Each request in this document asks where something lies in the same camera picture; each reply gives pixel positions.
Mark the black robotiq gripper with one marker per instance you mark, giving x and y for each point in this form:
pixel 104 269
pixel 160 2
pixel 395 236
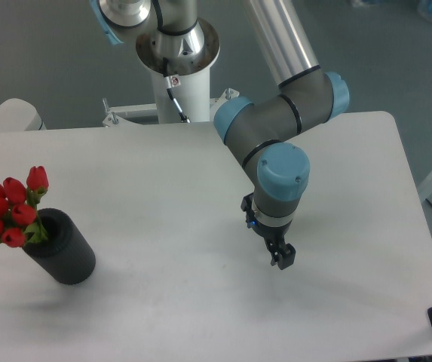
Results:
pixel 272 230

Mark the red tulip bouquet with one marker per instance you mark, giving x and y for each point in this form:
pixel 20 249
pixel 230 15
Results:
pixel 20 222

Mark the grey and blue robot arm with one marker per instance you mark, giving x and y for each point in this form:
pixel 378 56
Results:
pixel 258 135

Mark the black ribbed cylindrical vase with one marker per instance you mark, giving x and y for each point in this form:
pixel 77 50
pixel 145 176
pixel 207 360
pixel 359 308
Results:
pixel 66 255

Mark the white rounded furniture left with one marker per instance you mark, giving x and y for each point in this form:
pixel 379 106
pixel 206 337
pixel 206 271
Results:
pixel 17 115

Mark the white metal base frame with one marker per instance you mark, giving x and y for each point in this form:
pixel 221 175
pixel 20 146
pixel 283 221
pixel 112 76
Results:
pixel 149 113

